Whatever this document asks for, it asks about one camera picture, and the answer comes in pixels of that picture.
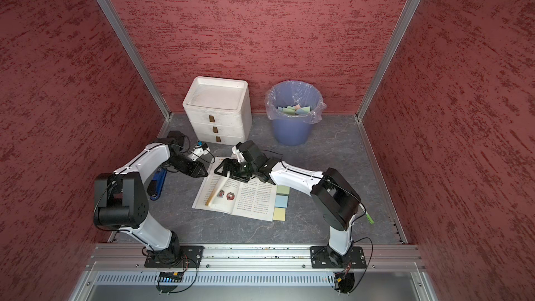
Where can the clear bin liner bag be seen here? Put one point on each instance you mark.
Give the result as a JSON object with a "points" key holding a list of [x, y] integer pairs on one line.
{"points": [[292, 93]]}

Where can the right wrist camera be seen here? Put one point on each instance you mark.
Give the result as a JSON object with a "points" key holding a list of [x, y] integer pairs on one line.
{"points": [[237, 153]]}

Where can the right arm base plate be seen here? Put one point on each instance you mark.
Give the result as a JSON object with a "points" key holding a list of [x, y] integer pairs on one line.
{"points": [[325, 257]]}

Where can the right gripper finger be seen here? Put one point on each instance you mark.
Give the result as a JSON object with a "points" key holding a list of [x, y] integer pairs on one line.
{"points": [[236, 177], [223, 169]]}

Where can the aluminium front rail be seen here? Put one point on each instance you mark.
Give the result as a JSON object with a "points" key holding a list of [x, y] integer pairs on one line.
{"points": [[241, 257]]}

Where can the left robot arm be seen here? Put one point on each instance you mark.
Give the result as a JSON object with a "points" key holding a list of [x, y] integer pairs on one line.
{"points": [[121, 203]]}

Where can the left corner aluminium post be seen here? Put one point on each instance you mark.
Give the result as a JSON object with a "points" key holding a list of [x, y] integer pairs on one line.
{"points": [[113, 18]]}

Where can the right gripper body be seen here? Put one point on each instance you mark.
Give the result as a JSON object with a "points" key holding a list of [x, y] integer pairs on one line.
{"points": [[244, 169]]}

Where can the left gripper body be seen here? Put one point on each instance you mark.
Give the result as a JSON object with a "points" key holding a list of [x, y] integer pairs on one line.
{"points": [[184, 164]]}

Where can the discarded sticky notes pile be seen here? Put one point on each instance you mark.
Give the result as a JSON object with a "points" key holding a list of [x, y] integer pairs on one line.
{"points": [[296, 110]]}

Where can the yellow sticky note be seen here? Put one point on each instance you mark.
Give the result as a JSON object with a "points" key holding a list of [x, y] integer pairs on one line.
{"points": [[279, 214]]}

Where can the blue sticky note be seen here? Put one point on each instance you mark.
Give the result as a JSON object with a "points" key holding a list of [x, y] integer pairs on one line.
{"points": [[281, 201]]}

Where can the blue trash bin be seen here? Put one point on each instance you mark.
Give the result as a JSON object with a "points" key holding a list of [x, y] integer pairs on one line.
{"points": [[291, 133]]}

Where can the white three-drawer box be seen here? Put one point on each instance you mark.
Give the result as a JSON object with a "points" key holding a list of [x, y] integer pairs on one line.
{"points": [[219, 110]]}

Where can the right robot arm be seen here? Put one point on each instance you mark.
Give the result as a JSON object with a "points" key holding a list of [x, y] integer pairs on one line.
{"points": [[332, 194]]}

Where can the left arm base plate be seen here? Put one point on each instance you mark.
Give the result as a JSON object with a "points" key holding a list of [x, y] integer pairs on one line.
{"points": [[188, 256]]}

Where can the green sticky note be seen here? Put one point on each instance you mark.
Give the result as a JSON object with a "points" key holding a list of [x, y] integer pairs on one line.
{"points": [[283, 190]]}

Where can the corner aluminium post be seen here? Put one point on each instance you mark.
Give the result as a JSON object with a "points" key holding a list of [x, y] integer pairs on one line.
{"points": [[397, 36], [113, 18]]}

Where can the right corner aluminium post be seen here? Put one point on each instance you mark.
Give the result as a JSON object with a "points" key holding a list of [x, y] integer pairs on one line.
{"points": [[397, 36]]}

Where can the magazine book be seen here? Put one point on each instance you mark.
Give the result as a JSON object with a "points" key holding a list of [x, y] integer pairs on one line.
{"points": [[254, 199]]}

